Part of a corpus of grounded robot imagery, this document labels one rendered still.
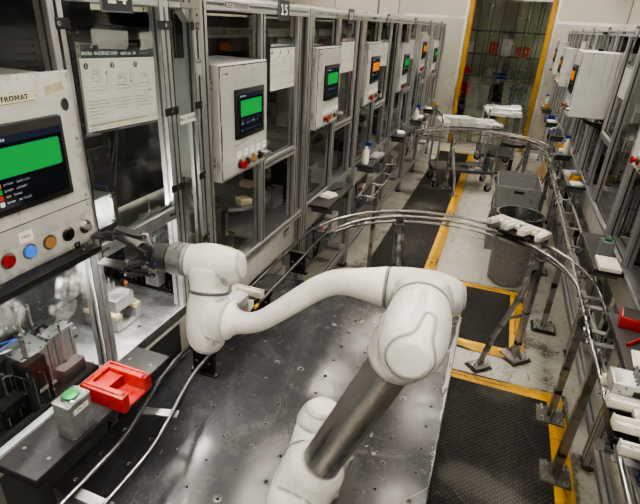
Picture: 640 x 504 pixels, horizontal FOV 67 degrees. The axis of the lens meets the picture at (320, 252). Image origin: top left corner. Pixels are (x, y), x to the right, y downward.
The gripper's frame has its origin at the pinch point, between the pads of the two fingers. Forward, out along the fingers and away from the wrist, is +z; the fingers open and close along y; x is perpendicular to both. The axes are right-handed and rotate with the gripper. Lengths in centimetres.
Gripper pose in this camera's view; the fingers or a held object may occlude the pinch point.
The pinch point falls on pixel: (105, 249)
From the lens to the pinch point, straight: 148.2
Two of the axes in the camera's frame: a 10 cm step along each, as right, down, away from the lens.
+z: -9.7, -1.1, 2.1
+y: -0.1, -8.6, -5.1
